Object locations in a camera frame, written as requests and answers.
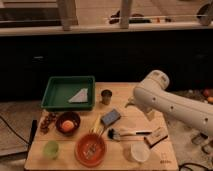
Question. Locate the orange fruit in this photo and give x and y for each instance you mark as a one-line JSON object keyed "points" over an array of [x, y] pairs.
{"points": [[67, 126]]}

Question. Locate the grey folded cloth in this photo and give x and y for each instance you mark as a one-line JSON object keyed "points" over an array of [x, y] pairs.
{"points": [[80, 97]]}

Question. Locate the light green cup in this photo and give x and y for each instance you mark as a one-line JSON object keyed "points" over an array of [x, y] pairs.
{"points": [[51, 150]]}

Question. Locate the blue sponge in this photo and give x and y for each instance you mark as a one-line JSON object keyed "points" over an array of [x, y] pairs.
{"points": [[110, 117]]}

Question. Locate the dark brown bowl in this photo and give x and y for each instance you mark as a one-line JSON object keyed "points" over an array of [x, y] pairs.
{"points": [[72, 116]]}

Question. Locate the wooden block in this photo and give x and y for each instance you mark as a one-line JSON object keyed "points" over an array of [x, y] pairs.
{"points": [[156, 136]]}

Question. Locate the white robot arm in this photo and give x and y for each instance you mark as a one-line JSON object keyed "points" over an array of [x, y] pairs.
{"points": [[150, 94]]}

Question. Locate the white cup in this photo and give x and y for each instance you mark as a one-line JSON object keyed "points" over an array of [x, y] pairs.
{"points": [[140, 152]]}

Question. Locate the dark metal cup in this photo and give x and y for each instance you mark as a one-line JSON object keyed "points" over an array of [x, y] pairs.
{"points": [[106, 96]]}

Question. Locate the orange plate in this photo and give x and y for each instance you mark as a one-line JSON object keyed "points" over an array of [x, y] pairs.
{"points": [[90, 150]]}

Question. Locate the green plastic tray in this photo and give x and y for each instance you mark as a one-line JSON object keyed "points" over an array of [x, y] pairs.
{"points": [[61, 88]]}

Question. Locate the brown dried food pile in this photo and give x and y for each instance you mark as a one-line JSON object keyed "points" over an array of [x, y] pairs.
{"points": [[50, 118]]}

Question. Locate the spice jars cluster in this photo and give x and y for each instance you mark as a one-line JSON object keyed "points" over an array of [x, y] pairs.
{"points": [[201, 139]]}

